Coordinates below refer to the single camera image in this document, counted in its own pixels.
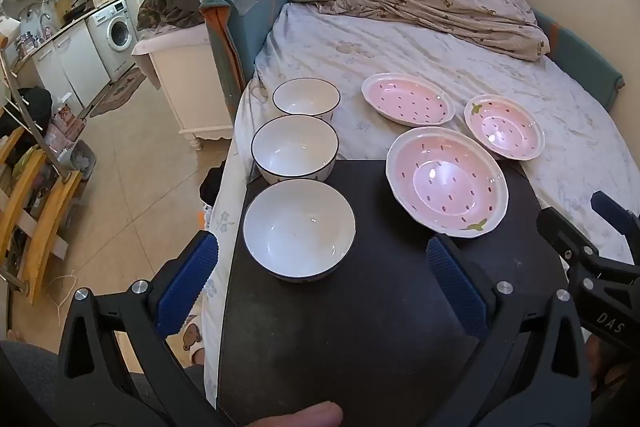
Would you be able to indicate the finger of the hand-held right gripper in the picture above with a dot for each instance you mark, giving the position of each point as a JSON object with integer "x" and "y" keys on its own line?
{"x": 607, "y": 207}
{"x": 560, "y": 229}

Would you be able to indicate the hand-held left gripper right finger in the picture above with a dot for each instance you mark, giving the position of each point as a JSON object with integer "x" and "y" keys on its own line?
{"x": 452, "y": 287}

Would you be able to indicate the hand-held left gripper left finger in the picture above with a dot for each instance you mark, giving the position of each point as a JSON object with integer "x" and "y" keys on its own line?
{"x": 187, "y": 287}

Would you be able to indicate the large pink strawberry plate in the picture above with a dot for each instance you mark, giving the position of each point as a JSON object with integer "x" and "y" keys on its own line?
{"x": 446, "y": 182}

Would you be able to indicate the small pink strawberry plate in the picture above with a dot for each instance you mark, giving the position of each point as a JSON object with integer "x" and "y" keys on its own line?
{"x": 504, "y": 127}

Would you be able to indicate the large white bowl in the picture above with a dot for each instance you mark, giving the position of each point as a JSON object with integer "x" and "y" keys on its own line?
{"x": 299, "y": 229}

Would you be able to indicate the medium white bowl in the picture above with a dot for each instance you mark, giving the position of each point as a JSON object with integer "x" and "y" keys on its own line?
{"x": 295, "y": 149}

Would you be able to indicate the oval pink strawberry plate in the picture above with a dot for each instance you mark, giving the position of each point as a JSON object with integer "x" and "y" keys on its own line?
{"x": 407, "y": 99}

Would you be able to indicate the small white bowl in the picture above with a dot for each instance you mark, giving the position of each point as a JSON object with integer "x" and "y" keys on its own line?
{"x": 306, "y": 97}

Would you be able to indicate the person's right hand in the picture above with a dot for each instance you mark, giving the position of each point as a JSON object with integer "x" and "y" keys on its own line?
{"x": 600, "y": 364}

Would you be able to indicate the person's left hand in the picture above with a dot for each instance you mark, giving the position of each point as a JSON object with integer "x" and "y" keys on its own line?
{"x": 300, "y": 416}

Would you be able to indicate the pink bear print cloth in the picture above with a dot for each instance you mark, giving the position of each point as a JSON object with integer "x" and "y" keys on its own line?
{"x": 192, "y": 337}

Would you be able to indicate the black leather mat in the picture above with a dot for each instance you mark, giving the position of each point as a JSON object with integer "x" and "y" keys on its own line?
{"x": 380, "y": 307}

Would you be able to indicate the dark cloth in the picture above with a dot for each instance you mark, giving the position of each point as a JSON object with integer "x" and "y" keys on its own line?
{"x": 211, "y": 186}

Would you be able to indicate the teal bed bumper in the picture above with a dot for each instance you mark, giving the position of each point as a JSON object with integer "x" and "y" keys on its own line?
{"x": 585, "y": 57}
{"x": 235, "y": 37}

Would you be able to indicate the yellow wooden rack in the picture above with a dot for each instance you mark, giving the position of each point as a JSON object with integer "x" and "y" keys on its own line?
{"x": 47, "y": 217}

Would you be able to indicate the grey bin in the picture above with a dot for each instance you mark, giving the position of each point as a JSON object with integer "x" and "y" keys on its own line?
{"x": 81, "y": 159}

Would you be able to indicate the pink box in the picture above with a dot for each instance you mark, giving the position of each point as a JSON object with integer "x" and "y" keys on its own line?
{"x": 67, "y": 124}

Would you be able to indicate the cream bedside cabinet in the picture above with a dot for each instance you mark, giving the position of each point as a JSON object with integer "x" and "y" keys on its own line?
{"x": 190, "y": 82}

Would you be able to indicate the brown floor rug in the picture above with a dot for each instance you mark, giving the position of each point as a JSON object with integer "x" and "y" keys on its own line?
{"x": 117, "y": 92}

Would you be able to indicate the black bag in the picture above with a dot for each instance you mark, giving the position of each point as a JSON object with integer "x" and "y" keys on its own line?
{"x": 27, "y": 107}

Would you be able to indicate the white kitchen base cabinets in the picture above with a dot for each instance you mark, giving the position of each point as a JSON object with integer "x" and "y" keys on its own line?
{"x": 65, "y": 67}

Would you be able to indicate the white washing machine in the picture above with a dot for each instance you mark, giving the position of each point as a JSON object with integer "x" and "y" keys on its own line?
{"x": 115, "y": 34}

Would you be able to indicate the silver metal rail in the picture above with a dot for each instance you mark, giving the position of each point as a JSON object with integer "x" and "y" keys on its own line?
{"x": 35, "y": 127}

